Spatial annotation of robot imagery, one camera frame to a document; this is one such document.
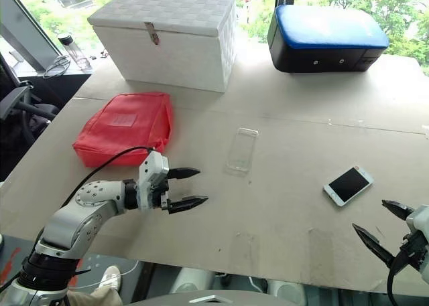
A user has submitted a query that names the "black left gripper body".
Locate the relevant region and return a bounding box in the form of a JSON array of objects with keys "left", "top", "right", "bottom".
[{"left": 151, "top": 175, "right": 170, "bottom": 212}]

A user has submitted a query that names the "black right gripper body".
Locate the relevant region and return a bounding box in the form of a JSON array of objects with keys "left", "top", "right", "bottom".
[{"left": 397, "top": 231, "right": 429, "bottom": 274}]

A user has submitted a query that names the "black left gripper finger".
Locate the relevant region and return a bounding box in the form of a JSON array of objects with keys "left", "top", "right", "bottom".
[
  {"left": 166, "top": 167, "right": 202, "bottom": 181},
  {"left": 166, "top": 196, "right": 210, "bottom": 216}
]

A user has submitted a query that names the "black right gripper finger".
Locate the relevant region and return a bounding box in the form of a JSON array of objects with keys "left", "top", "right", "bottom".
[
  {"left": 351, "top": 222, "right": 397, "bottom": 271},
  {"left": 381, "top": 200, "right": 415, "bottom": 223}
]

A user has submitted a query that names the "white smartphone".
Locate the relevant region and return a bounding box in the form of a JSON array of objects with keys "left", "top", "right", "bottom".
[{"left": 322, "top": 165, "right": 375, "bottom": 208}]

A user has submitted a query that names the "clear phone case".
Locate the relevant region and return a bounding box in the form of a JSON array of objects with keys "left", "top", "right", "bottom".
[{"left": 224, "top": 127, "right": 260, "bottom": 177}]

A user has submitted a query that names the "blue and black case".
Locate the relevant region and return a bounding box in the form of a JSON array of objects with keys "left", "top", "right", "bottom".
[{"left": 267, "top": 4, "right": 390, "bottom": 74}]

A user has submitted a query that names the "red fabric pouch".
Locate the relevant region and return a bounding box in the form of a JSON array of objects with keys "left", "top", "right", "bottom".
[{"left": 72, "top": 91, "right": 174, "bottom": 168}]

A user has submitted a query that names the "white sneaker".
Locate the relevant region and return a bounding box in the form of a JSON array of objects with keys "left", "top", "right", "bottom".
[{"left": 99, "top": 265, "right": 122, "bottom": 292}]

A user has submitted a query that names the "white woven storage box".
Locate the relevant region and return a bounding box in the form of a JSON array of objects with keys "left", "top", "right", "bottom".
[{"left": 87, "top": 0, "right": 238, "bottom": 93}]

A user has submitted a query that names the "beige trouser leg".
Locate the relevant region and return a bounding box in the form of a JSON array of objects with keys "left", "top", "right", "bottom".
[{"left": 66, "top": 287, "right": 124, "bottom": 306}]

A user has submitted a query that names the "clear water bottle black cap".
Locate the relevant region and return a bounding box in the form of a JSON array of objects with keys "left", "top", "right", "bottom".
[{"left": 57, "top": 33, "right": 93, "bottom": 72}]

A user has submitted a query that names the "black office chair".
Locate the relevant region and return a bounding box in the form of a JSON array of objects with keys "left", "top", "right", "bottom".
[{"left": 0, "top": 56, "right": 62, "bottom": 183}]

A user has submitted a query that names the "grey slanted window beam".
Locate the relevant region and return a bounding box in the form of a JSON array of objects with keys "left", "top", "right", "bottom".
[{"left": 0, "top": 0, "right": 62, "bottom": 70}]

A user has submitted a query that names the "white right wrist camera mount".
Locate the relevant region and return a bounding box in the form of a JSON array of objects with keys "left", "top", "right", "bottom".
[{"left": 406, "top": 204, "right": 429, "bottom": 250}]

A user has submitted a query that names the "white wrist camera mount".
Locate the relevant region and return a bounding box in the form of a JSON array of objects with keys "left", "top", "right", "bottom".
[
  {"left": 406, "top": 204, "right": 429, "bottom": 250},
  {"left": 137, "top": 151, "right": 170, "bottom": 210}
]

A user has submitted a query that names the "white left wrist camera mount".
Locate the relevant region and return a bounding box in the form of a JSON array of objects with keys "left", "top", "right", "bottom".
[{"left": 137, "top": 151, "right": 170, "bottom": 210}]

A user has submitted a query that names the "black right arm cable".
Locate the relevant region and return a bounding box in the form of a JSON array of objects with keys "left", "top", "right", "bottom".
[{"left": 386, "top": 251, "right": 409, "bottom": 306}]

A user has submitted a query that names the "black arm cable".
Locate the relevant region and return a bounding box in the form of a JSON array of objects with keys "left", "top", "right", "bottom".
[
  {"left": 386, "top": 251, "right": 409, "bottom": 306},
  {"left": 60, "top": 146, "right": 157, "bottom": 208}
]

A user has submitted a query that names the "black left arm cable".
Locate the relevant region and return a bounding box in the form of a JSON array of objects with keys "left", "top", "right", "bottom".
[{"left": 60, "top": 146, "right": 157, "bottom": 208}]

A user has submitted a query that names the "brown box latch strap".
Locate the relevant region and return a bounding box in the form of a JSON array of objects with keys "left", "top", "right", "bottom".
[{"left": 144, "top": 22, "right": 161, "bottom": 46}]

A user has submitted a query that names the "coiled grey cable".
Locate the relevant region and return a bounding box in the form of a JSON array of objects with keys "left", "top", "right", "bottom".
[{"left": 42, "top": 54, "right": 72, "bottom": 79}]

